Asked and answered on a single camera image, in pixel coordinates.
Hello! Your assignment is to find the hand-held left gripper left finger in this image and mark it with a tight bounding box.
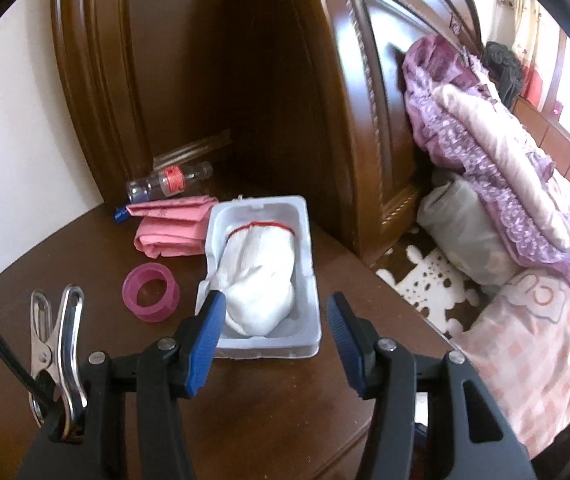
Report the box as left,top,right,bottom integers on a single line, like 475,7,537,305
17,290,228,480

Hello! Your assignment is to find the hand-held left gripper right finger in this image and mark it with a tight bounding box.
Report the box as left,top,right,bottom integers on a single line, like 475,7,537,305
326,291,536,480

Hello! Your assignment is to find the pink plastic ring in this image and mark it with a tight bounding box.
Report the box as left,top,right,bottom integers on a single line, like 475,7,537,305
122,262,181,324

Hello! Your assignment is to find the white knit glove red trim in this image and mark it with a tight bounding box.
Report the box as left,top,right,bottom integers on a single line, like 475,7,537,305
209,220,299,337

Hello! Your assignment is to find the white plastic tray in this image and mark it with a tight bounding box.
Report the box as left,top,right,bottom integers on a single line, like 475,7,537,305
195,194,324,361

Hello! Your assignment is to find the pink cloth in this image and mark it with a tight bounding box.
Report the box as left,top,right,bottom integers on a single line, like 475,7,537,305
133,194,220,260

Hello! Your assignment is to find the brown white cow-print sheet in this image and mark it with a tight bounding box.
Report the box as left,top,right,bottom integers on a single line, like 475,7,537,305
374,244,487,337

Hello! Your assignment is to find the silver metal clip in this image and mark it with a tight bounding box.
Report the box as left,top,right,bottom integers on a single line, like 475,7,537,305
28,284,89,432

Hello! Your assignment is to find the brown wooden nightstand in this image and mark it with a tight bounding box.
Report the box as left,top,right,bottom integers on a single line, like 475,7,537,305
0,159,462,480

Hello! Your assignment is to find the clear plastic bottle red label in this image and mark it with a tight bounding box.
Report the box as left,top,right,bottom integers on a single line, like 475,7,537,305
125,160,215,202

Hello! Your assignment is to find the grey pillow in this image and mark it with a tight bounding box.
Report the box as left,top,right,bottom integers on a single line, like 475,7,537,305
417,174,522,287

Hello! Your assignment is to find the carved wooden headboard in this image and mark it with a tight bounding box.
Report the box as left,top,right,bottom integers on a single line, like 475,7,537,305
49,0,487,269

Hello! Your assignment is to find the purple lace quilt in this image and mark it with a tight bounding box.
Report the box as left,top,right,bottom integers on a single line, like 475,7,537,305
402,35,570,312

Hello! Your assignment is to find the peach folded quilt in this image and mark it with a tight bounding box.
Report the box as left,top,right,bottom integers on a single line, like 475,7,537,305
434,83,570,254

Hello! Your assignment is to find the dark clothing pile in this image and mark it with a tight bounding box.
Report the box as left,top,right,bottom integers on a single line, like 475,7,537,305
482,42,525,104

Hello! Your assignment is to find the pale floral curtain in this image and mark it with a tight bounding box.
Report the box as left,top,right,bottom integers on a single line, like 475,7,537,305
509,0,567,107

